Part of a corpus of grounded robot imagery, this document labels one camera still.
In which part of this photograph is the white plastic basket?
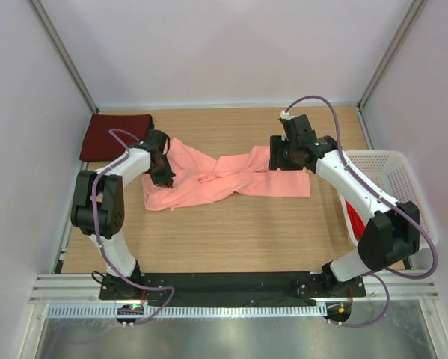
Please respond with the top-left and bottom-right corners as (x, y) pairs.
(346, 150), (438, 245)

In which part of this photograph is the white slotted cable duct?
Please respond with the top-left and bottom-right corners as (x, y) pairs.
(47, 303), (327, 320)

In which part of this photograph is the pink t-shirt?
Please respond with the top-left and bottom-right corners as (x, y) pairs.
(142, 138), (310, 212)

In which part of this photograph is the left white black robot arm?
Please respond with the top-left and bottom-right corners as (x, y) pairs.
(70, 129), (175, 299)

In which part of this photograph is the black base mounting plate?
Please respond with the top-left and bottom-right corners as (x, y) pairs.
(98, 271), (366, 308)

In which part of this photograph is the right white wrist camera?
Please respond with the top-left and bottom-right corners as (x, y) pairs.
(279, 110), (292, 122)

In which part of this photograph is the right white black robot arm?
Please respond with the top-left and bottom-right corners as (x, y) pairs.
(269, 112), (420, 296)

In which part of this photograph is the folded dark red t-shirt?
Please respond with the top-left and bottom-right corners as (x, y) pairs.
(79, 114), (151, 162)

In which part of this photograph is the folded black t-shirt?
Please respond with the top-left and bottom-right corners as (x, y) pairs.
(147, 116), (155, 132)

